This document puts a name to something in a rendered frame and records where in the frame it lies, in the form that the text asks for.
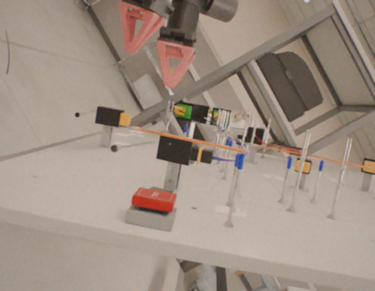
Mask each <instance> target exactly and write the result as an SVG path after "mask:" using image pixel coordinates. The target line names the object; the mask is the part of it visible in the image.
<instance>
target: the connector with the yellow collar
mask: <svg viewBox="0 0 375 291"><path fill-rule="evenodd" d="M199 149H200V148H199V147H192V151H191V156H190V161H196V162H197V159H198V153H199ZM214 152H215V151H214V150H208V149H203V150H202V151H201V156H200V162H201V163H207V164H211V163H212V161H213V159H214V157H213V155H214Z"/></svg>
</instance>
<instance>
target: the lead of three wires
mask: <svg viewBox="0 0 375 291"><path fill-rule="evenodd" d="M245 150H246V151H247V152H245V153H244V154H245V156H247V155H248V152H249V149H248V145H247V147H246V146H245ZM213 157H214V159H213V160H216V161H226V162H235V157H234V158H228V157H221V158H220V157H219V156H214V155H213Z"/></svg>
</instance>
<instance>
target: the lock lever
mask: <svg viewBox="0 0 375 291"><path fill-rule="evenodd" d="M158 142H159V140H154V141H148V142H143V143H136V144H129V145H122V146H120V145H118V146H117V150H118V151H119V150H120V149H125V148H132V147H139V146H143V145H147V144H153V143H158Z"/></svg>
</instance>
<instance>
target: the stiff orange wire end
mask: <svg viewBox="0 0 375 291"><path fill-rule="evenodd" d="M127 128H132V129H133V130H137V131H143V132H148V133H154V134H157V135H160V136H166V137H171V138H175V139H180V140H186V141H191V142H195V143H201V144H206V145H210V146H213V147H218V148H223V149H227V150H233V151H238V152H247V151H246V150H243V149H237V148H232V147H226V145H221V144H215V143H209V142H206V141H200V140H195V139H189V138H185V137H180V136H177V135H171V134H168V133H163V132H157V131H154V130H147V129H142V128H140V127H136V126H133V127H130V126H127Z"/></svg>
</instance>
